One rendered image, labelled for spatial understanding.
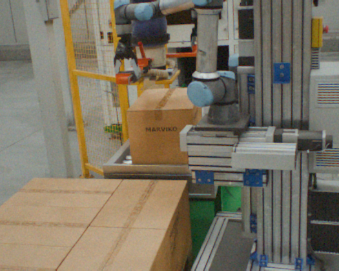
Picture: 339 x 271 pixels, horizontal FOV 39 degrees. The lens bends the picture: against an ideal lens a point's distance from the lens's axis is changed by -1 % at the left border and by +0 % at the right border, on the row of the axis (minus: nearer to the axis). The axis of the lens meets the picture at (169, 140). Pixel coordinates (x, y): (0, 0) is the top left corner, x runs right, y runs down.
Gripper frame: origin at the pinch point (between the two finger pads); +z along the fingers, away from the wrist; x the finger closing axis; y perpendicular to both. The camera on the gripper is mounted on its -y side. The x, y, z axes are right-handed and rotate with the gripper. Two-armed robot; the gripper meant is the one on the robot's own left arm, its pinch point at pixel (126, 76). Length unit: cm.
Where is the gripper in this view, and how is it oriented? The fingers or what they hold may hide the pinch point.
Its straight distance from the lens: 232.0
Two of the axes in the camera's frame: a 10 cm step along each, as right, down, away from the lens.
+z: 0.7, 9.5, 3.1
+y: 1.7, -3.2, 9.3
